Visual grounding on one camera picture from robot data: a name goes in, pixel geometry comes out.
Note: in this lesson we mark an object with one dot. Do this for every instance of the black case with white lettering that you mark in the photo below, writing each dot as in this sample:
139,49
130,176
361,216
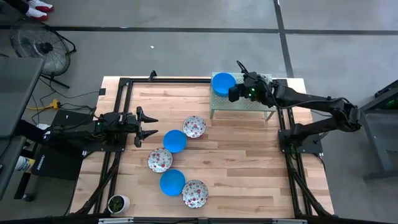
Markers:
56,165

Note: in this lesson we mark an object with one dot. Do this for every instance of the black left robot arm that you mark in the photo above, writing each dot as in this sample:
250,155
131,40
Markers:
81,135

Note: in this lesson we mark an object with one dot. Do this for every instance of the person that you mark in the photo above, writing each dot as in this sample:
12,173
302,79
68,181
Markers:
18,5
29,130

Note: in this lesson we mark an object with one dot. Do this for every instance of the white and yellow container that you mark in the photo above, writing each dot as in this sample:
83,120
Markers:
25,164

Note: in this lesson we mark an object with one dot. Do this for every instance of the red bowl with floral inside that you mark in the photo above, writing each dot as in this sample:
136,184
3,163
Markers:
194,126
160,160
195,193

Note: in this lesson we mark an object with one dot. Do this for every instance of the white pot with green plant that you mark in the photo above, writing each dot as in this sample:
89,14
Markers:
118,203

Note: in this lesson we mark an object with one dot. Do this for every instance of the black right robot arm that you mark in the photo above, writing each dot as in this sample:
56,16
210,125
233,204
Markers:
311,101

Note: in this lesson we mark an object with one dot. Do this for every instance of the dark grey desk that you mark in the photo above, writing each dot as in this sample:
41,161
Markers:
9,161

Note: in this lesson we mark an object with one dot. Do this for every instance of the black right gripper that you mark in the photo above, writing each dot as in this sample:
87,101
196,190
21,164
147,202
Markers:
259,93

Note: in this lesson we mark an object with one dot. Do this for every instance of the black floor fan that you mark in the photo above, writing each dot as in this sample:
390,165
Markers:
40,46

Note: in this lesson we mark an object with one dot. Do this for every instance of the green perforated metal shelf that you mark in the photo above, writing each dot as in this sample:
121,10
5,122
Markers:
236,104

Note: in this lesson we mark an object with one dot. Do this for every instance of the black control box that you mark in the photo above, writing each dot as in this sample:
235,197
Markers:
71,117

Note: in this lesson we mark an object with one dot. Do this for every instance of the black metal table frame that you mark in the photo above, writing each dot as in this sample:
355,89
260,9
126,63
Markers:
124,93

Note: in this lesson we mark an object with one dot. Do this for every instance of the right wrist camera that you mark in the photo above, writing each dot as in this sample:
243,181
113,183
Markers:
252,77

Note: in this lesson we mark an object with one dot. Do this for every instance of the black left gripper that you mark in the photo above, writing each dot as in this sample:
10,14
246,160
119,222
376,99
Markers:
130,124

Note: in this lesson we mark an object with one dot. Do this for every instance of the silver metal bracket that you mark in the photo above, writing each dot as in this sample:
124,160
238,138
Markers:
116,220
289,221

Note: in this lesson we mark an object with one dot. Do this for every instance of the person's shoe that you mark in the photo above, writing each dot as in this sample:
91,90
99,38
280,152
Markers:
36,15
42,4

